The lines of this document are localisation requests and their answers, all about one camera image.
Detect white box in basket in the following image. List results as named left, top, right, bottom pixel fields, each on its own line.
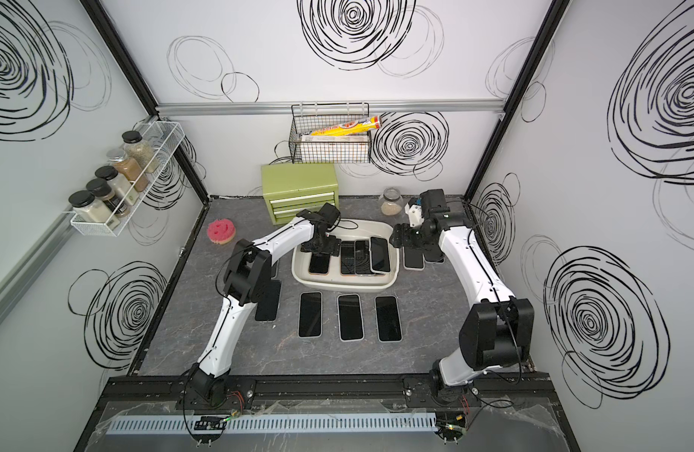
left=298, top=135, right=371, bottom=144

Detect glass jar with powder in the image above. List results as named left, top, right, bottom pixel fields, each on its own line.
left=380, top=188, right=404, bottom=217

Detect grey slotted cable duct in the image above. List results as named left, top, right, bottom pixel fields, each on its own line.
left=106, top=412, right=437, bottom=436

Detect green metal drawer toolbox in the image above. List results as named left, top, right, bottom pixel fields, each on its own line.
left=261, top=163, right=339, bottom=225

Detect spice jar black lid front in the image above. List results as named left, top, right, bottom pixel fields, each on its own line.
left=68, top=190, right=113, bottom=223

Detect black wire wall basket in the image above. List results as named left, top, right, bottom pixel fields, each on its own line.
left=289, top=102, right=371, bottom=164

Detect spice jar black lid rear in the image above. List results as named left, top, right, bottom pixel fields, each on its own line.
left=122, top=130, right=159, bottom=173

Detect white plastic storage box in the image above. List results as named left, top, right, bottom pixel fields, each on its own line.
left=290, top=218, right=401, bottom=293

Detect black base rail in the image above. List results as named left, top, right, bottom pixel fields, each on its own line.
left=99, top=373, right=555, bottom=411

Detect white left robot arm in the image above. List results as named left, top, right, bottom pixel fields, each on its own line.
left=186, top=203, right=341, bottom=406

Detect spice jar white contents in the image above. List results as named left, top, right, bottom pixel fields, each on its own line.
left=95, top=166, right=139, bottom=206

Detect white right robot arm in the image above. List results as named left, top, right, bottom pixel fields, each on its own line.
left=390, top=189, right=535, bottom=402

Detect pink smiley sponge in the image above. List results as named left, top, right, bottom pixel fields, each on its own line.
left=207, top=218, right=236, bottom=245

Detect spice jar dark contents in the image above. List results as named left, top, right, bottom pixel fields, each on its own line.
left=86, top=178, right=128, bottom=218

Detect spice jar brown contents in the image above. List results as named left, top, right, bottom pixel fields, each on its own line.
left=107, top=148, right=148, bottom=192

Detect clear wall spice shelf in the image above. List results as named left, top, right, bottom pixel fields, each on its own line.
left=69, top=121, right=190, bottom=246

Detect spice jar black lid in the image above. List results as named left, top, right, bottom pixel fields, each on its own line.
left=68, top=190, right=113, bottom=223
left=122, top=130, right=159, bottom=173

